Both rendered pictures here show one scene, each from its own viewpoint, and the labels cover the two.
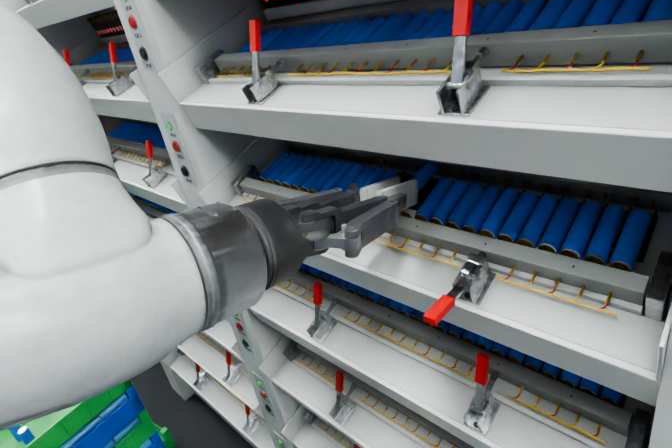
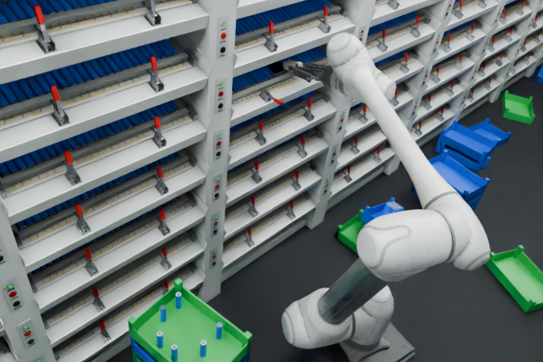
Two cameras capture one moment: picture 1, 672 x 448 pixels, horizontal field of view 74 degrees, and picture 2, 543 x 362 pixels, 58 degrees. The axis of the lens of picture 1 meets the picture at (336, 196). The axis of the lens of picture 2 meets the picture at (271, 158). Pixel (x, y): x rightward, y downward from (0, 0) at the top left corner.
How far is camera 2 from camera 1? 176 cm
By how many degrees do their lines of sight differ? 80
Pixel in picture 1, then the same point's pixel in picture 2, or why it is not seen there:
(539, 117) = (338, 28)
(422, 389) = (296, 125)
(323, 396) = (246, 184)
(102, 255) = not seen: hidden behind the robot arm
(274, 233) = not seen: hidden behind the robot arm
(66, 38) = not seen: outside the picture
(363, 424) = (264, 174)
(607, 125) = (346, 26)
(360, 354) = (276, 134)
